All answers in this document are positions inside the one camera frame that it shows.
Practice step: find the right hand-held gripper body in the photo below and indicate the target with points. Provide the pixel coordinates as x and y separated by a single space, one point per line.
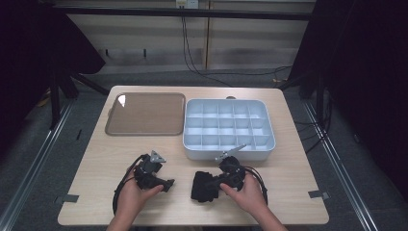
234 174

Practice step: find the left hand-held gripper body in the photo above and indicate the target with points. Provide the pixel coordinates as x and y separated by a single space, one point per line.
147 176

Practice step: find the black sock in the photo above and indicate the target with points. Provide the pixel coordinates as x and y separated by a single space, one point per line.
202 189

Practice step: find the person's right hand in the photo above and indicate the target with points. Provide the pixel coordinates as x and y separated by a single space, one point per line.
248 197

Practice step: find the person's left hand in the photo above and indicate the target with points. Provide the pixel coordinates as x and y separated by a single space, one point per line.
133 200

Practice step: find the white divided storage box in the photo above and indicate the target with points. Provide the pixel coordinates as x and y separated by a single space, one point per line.
228 128

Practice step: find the brown square tray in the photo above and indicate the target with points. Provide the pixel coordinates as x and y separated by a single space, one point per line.
146 114

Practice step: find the round table grommet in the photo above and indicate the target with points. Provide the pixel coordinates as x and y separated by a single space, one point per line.
230 97

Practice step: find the small black floor strip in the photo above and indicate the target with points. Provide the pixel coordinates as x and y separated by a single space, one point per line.
79 134

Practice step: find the grey tape strip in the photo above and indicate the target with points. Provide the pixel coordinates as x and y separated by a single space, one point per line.
318 194
67 198

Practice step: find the black metal stand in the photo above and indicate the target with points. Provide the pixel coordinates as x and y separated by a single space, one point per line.
319 102
55 102

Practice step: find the dark curtain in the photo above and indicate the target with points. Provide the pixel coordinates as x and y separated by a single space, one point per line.
29 57
369 80

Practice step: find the black horizontal bar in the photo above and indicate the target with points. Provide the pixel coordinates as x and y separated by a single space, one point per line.
179 13

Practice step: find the metal floor rail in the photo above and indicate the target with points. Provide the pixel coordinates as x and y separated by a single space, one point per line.
38 160
340 170

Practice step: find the small black wall bracket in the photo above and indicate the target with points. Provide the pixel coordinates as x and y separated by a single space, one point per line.
107 53
145 53

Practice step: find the white wall outlet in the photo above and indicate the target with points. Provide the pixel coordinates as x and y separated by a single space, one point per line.
187 3

